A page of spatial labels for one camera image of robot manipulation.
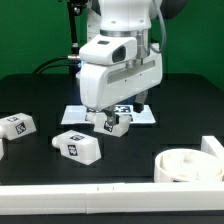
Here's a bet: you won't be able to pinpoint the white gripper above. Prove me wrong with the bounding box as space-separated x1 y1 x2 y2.
79 35 162 126

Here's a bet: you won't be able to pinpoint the white round stool seat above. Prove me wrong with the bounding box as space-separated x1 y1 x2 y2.
154 148 224 183

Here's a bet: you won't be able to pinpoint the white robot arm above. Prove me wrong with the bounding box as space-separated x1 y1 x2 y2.
79 0 188 126

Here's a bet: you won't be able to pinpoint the white marker sheet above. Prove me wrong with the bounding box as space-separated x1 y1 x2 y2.
61 105 156 125

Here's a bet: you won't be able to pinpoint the white front rail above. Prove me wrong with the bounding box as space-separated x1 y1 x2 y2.
0 182 224 215

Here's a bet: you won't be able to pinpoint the black cables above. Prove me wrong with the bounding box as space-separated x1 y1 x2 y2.
32 55 82 75

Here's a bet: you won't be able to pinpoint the black camera pole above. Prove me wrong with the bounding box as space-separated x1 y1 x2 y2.
66 0 88 77

